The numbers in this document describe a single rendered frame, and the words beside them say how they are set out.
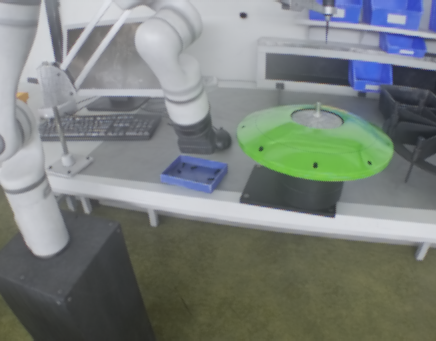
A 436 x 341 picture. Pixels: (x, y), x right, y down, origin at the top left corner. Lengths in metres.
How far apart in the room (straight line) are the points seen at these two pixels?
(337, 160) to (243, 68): 1.08
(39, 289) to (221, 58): 1.25
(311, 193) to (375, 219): 0.15
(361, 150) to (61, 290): 0.60
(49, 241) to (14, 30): 0.41
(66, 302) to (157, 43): 0.49
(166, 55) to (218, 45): 1.12
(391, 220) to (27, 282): 0.75
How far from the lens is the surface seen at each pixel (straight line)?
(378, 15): 1.31
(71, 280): 0.67
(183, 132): 0.59
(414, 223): 0.72
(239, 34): 1.52
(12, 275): 0.74
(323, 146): 0.54
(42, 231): 0.68
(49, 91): 0.81
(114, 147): 0.95
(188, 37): 0.46
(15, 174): 0.64
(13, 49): 0.53
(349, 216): 0.67
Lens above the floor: 1.32
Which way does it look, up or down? 31 degrees down
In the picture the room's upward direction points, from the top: 2 degrees counter-clockwise
